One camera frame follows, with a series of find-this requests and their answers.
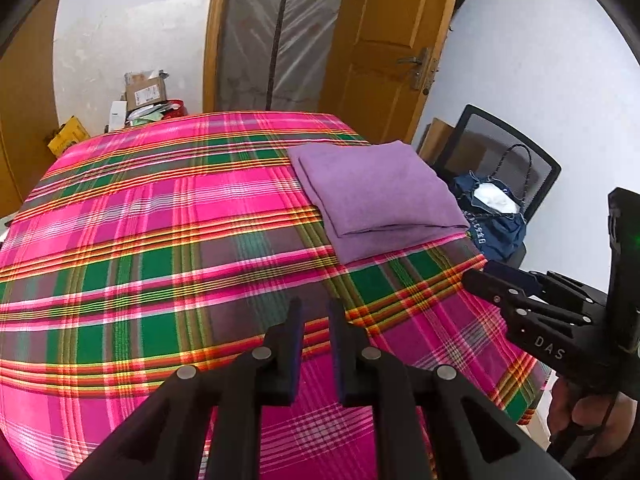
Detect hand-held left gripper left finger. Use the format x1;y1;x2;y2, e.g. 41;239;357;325
65;297;306;480

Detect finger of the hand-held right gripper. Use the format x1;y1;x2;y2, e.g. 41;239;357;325
462;270;591;333
482;260;608;313

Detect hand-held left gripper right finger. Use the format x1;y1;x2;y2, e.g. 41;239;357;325
327;297;576;480

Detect purple fleece garment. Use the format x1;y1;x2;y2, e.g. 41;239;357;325
286;140;471;265

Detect person's right hand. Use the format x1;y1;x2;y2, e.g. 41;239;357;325
547;377;636;461

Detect blue denim bag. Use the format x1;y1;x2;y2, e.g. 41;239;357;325
450;144;533;263

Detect black mesh chair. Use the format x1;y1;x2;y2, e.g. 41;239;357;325
430;104;562;268

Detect flat cardboard piece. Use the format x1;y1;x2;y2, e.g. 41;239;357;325
417;117;456;166

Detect pink plaid bed sheet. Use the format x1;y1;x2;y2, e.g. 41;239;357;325
0;110;548;480

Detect wooden door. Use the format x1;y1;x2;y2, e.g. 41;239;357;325
317;0;463;146

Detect small white box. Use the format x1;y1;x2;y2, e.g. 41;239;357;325
107;101;128;133

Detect cardboard box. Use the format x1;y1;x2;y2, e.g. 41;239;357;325
124;70;168;111

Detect yellow box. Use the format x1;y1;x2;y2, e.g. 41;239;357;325
47;116;91;157

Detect translucent door curtain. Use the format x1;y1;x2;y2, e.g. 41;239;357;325
217;0;351;113

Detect wooden wardrobe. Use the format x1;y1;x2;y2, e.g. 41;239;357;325
0;0;63;206

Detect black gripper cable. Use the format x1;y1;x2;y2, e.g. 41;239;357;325
550;392;621;461

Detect metal door handle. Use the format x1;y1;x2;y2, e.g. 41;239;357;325
397;47;437;93

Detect wooden door frame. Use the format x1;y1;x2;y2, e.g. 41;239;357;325
202;0;236;113

